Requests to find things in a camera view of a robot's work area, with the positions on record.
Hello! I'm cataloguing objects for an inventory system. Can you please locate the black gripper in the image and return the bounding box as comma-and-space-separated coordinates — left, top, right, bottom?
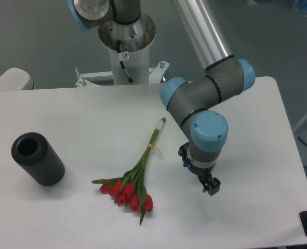
178, 142, 221, 196

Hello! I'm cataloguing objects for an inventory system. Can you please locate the red tulip bouquet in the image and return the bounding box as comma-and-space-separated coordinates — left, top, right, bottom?
91, 117, 166, 224

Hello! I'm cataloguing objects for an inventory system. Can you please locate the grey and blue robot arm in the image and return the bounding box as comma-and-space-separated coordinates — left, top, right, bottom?
67, 1, 256, 195

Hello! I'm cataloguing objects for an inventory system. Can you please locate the black ribbed cylinder vase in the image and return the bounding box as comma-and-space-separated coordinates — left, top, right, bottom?
11, 132, 65, 186

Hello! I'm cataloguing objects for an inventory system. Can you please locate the white chair edge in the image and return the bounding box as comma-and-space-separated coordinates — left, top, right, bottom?
0, 67, 35, 92

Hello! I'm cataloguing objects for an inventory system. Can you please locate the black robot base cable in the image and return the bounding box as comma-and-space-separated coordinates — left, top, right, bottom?
116, 39, 135, 85

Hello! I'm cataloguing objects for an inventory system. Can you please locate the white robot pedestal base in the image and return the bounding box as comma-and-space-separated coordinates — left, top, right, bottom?
75, 12, 170, 87

